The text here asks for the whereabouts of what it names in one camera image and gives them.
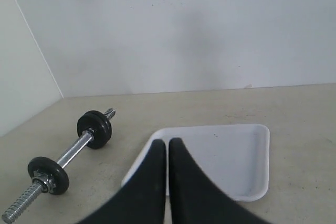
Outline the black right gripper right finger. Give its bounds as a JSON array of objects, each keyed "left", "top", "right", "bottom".
[{"left": 169, "top": 137, "right": 268, "bottom": 223}]

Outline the chrome threaded dumbbell bar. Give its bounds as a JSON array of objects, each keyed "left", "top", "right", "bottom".
[{"left": 2, "top": 108, "right": 115, "bottom": 223}]

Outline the black plate with collar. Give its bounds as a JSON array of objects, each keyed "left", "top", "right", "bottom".
[{"left": 27, "top": 156, "right": 70, "bottom": 195}]

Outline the black weight plate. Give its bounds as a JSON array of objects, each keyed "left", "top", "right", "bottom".
[{"left": 85, "top": 110, "right": 112, "bottom": 138}]

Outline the chrome star collar nut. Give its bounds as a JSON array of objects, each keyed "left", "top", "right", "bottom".
[{"left": 32, "top": 170, "right": 56, "bottom": 194}]

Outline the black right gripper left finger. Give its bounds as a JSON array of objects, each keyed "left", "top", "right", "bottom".
[{"left": 79, "top": 140, "right": 166, "bottom": 223}]

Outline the white rectangular plastic tray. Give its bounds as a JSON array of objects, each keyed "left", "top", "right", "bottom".
[{"left": 121, "top": 124, "right": 270, "bottom": 202}]

